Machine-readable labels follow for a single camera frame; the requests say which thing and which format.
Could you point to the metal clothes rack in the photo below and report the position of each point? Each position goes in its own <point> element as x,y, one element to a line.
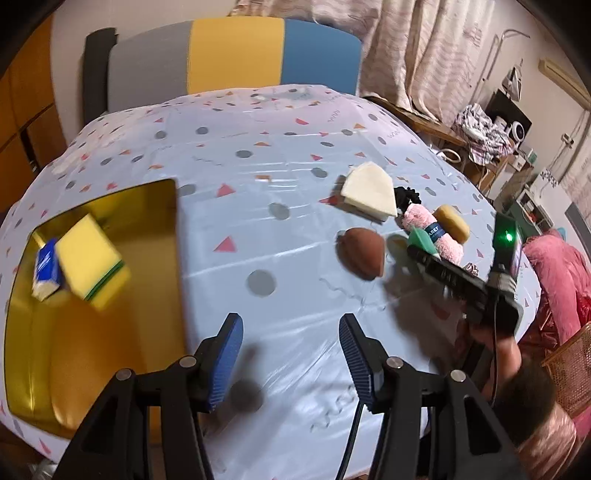
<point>496,50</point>

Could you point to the printed light blue tablecloth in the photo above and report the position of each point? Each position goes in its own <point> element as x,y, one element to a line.
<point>286,300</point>

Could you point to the wooden cabinet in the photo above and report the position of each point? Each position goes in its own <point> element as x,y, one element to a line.
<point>27,106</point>

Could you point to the pink towel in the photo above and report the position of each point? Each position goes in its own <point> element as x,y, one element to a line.
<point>418,217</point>

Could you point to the wall air conditioner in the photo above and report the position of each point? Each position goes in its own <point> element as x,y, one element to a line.
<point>565,81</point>

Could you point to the black scrunchie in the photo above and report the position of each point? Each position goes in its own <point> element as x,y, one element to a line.
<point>406,198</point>

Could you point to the green makeup sponge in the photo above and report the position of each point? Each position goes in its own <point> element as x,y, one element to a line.
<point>420,240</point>

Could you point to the gold rectangular tray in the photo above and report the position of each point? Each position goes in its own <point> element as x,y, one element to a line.
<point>115,350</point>

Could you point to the pink blanket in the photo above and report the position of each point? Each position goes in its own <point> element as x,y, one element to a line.
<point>558,272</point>

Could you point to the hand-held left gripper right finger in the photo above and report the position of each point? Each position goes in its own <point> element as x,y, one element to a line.
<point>358,364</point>

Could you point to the yellow sponge with green pad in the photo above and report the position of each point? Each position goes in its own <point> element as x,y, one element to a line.
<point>87,254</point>

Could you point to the beige patterned curtain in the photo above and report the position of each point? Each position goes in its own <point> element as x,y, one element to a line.
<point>415,46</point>

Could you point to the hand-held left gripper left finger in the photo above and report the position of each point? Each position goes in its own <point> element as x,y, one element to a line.
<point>226,360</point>

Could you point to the pile of patterned clothes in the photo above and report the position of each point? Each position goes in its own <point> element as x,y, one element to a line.
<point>480,131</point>

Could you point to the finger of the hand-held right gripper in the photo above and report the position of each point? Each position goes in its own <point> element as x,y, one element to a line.
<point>448,274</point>

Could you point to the white storage shelf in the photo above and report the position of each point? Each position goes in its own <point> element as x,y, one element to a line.
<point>531,207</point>

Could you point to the blue tissue packet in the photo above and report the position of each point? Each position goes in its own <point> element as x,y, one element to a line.
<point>46,272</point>

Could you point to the tan sponge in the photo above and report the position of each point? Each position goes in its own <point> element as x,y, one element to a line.
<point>452,221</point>

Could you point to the cream wedge sponge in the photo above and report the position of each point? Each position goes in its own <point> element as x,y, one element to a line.
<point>369,189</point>

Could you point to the person's pink satin clothing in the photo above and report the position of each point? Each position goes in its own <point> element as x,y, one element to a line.
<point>549,438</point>

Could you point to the wooden side desk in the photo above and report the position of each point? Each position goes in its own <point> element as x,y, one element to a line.
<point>429,124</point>

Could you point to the brown teardrop makeup sponge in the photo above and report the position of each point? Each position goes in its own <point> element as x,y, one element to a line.
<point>362,251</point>

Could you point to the person's right forearm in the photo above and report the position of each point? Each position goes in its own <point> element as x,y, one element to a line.
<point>505,357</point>

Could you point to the black chair frame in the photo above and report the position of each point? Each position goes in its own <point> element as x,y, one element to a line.
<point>94,74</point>

